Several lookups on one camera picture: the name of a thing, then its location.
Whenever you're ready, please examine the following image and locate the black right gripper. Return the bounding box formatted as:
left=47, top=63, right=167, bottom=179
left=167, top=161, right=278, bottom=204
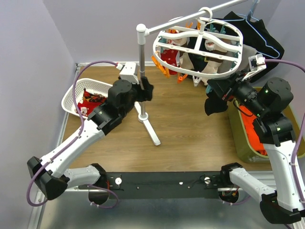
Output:
left=208, top=68, right=267, bottom=116

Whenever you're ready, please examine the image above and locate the black striped sock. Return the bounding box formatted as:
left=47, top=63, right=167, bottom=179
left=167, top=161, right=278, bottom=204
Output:
left=204, top=94, right=228, bottom=116
left=205, top=85, right=213, bottom=98

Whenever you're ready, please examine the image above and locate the white round sock hanger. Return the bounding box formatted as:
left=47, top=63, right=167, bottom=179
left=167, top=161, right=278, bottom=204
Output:
left=151, top=7, right=244, bottom=86

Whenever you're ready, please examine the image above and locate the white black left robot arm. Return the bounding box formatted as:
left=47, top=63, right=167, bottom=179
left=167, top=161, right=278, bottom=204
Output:
left=27, top=77, right=153, bottom=200

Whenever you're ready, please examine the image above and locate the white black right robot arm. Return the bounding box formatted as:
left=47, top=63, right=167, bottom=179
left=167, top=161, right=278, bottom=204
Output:
left=208, top=73, right=305, bottom=224

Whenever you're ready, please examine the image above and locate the socks pile in basket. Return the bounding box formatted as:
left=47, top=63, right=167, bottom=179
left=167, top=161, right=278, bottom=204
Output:
left=77, top=88, right=107, bottom=117

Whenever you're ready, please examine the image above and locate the grey hanging garment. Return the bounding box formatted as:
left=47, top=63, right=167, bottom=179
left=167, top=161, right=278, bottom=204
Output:
left=221, top=44, right=257, bottom=72

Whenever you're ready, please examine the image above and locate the navy santa sock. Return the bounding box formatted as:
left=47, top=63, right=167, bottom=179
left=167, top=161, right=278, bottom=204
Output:
left=190, top=37, right=211, bottom=72

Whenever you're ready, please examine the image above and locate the cream brown striped sock back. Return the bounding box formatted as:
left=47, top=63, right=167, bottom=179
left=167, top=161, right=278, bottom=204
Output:
left=175, top=37, right=195, bottom=71

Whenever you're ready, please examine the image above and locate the red santa sock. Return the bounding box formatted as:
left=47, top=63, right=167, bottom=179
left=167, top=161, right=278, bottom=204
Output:
left=160, top=47, right=180, bottom=67

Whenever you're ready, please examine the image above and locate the white perforated basket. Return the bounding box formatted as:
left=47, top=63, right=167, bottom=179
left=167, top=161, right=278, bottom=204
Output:
left=61, top=78, right=112, bottom=116

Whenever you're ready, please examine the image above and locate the orange cloth in bin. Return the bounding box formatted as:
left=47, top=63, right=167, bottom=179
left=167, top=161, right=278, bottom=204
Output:
left=240, top=106, right=267, bottom=156

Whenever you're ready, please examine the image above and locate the silver drying rack stand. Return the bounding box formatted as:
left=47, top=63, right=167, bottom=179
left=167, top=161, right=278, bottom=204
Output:
left=133, top=0, right=253, bottom=146

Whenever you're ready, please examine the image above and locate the black hanging garment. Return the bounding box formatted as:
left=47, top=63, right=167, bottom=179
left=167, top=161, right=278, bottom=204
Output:
left=221, top=12, right=285, bottom=72

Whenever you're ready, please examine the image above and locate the green plastic bin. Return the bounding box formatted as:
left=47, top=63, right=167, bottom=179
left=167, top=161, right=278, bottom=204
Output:
left=229, top=84, right=296, bottom=163

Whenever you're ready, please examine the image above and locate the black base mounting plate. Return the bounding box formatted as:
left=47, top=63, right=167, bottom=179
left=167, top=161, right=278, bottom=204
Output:
left=85, top=170, right=241, bottom=200

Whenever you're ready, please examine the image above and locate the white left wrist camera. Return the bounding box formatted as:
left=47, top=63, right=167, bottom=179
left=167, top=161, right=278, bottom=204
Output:
left=116, top=62, right=139, bottom=84

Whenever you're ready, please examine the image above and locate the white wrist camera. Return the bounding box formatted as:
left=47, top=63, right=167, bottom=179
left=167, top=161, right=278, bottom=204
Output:
left=116, top=62, right=139, bottom=84
left=242, top=54, right=266, bottom=81

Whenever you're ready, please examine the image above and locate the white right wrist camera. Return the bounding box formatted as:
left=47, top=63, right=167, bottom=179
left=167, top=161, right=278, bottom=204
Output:
left=242, top=54, right=266, bottom=81

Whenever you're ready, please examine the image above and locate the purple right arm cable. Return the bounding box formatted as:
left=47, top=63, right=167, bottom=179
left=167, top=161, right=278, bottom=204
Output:
left=264, top=59, right=305, bottom=208

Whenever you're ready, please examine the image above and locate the light blue wire hanger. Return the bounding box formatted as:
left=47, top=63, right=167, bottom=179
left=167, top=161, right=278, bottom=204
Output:
left=221, top=0, right=285, bottom=59

